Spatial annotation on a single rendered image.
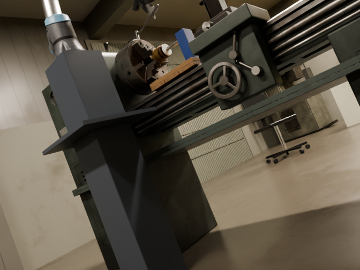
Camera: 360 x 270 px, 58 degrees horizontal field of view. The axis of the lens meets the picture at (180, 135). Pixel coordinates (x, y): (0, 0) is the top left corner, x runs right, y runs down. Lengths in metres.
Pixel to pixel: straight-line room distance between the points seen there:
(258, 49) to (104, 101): 0.70
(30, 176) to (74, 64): 2.81
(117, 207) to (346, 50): 1.05
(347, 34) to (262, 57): 0.30
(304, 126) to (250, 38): 5.95
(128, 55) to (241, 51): 0.75
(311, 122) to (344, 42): 5.90
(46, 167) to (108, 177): 2.91
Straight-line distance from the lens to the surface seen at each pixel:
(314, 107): 7.22
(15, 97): 4.51
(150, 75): 1.89
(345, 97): 5.61
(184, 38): 1.79
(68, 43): 1.63
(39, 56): 4.94
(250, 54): 1.36
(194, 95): 1.61
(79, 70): 1.52
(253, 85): 1.36
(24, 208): 4.12
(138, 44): 1.94
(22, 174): 4.18
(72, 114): 1.54
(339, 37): 1.29
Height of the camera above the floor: 0.46
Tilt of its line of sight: 5 degrees up
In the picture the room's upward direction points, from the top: 22 degrees counter-clockwise
